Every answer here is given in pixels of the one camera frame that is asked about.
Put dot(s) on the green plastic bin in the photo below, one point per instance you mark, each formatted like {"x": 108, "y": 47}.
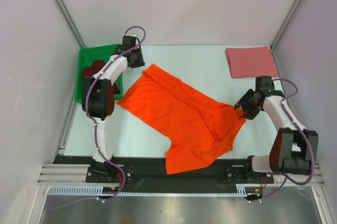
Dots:
{"x": 86, "y": 57}

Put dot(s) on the folded pink t-shirt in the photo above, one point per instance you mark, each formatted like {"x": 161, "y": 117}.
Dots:
{"x": 250, "y": 62}

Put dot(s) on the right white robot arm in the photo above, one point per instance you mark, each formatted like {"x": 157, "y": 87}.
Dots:
{"x": 294, "y": 149}

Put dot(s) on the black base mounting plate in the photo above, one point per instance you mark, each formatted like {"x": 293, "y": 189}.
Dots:
{"x": 161, "y": 186}

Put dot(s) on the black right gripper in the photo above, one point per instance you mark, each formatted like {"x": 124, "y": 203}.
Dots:
{"x": 244, "y": 105}

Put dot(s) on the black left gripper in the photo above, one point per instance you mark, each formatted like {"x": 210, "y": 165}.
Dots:
{"x": 140, "y": 62}

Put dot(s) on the dark red t-shirt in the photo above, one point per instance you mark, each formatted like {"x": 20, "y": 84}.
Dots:
{"x": 95, "y": 67}

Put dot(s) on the aluminium frame rail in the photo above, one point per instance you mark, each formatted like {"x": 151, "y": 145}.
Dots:
{"x": 82, "y": 173}

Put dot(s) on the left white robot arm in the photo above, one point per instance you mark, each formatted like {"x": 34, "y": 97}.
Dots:
{"x": 99, "y": 89}

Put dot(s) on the orange t-shirt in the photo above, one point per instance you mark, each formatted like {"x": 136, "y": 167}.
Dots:
{"x": 200, "y": 128}

